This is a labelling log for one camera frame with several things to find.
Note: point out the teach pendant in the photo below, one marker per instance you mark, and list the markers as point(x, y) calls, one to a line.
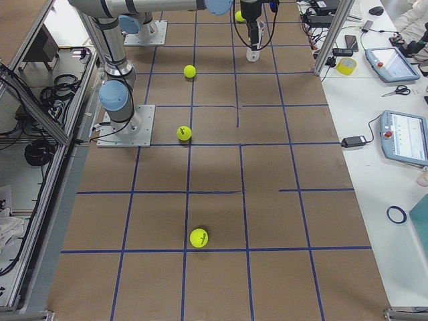
point(391, 65)
point(404, 137)

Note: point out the outer tennis ball with logo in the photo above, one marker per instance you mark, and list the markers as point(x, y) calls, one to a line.
point(239, 17)

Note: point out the aluminium frame post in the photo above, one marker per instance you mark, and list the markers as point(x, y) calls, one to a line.
point(337, 23)

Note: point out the black computer mouse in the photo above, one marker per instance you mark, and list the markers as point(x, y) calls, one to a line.
point(376, 11)

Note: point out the teal box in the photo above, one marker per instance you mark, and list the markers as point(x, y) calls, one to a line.
point(418, 215)

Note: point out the tennis ball near base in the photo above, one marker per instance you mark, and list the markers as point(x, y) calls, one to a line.
point(189, 71)
point(199, 238)

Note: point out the black power adapter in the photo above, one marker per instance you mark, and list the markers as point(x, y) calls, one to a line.
point(353, 141)

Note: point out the near teach pendant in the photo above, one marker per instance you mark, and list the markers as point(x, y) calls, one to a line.
point(404, 137)

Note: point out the middle tennis ball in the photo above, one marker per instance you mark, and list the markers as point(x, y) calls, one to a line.
point(184, 133)

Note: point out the scissors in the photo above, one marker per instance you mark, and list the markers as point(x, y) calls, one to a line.
point(399, 90)

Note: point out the far teach pendant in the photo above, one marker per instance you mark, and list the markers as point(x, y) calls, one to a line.
point(391, 65)

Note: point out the black smartphone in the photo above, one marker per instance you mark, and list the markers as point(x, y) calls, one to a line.
point(351, 42)

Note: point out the clear tennis ball can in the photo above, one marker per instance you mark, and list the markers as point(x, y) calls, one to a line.
point(255, 35)

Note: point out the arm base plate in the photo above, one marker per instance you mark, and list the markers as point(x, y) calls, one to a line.
point(146, 35)
point(137, 132)

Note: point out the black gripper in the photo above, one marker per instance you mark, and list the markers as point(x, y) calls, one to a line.
point(253, 11)

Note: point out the yellow tape roll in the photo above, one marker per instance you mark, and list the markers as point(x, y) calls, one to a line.
point(346, 66)

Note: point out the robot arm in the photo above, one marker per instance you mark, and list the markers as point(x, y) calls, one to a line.
point(144, 18)
point(116, 95)

